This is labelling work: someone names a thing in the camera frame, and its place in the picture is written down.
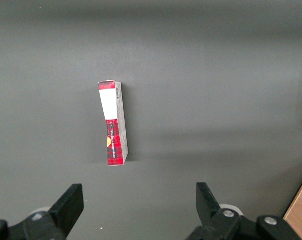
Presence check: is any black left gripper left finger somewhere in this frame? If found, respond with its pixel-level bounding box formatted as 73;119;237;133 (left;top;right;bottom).
0;183;85;240

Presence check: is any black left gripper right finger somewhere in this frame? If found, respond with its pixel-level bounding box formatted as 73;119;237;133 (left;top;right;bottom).
185;181;302;240

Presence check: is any wooden two-drawer cabinet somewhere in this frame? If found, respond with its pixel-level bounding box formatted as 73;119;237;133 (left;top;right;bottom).
282;169;302;240

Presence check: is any red grey carton box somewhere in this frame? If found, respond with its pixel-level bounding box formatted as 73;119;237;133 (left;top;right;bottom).
97;79;129;167

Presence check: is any dark grey table mat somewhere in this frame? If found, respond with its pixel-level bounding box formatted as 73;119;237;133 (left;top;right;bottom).
0;0;302;240

